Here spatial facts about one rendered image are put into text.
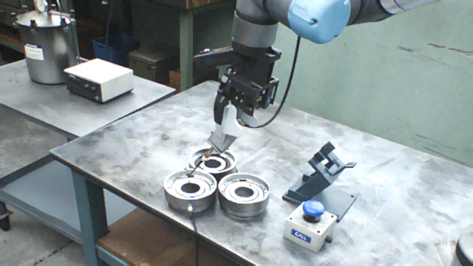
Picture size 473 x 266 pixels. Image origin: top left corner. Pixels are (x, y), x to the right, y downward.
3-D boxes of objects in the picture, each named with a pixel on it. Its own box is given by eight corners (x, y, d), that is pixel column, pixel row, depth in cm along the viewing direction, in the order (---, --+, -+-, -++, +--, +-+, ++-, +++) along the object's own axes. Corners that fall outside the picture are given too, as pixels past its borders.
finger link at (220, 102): (215, 127, 85) (225, 83, 80) (209, 123, 85) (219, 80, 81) (230, 120, 88) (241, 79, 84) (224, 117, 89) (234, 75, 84)
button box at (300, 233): (282, 237, 85) (285, 217, 83) (300, 219, 90) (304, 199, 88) (321, 257, 82) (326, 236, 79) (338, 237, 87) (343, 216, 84)
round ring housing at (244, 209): (270, 220, 89) (273, 203, 87) (217, 219, 89) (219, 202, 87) (265, 189, 98) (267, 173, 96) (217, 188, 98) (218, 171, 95)
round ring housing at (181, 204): (165, 184, 97) (165, 168, 95) (214, 185, 98) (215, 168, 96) (162, 215, 89) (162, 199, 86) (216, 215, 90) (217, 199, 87)
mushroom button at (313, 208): (295, 227, 84) (298, 205, 82) (305, 216, 87) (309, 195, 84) (314, 236, 83) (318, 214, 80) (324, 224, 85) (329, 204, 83)
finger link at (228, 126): (232, 157, 87) (244, 114, 82) (208, 142, 89) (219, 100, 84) (242, 152, 89) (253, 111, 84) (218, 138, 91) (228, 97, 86)
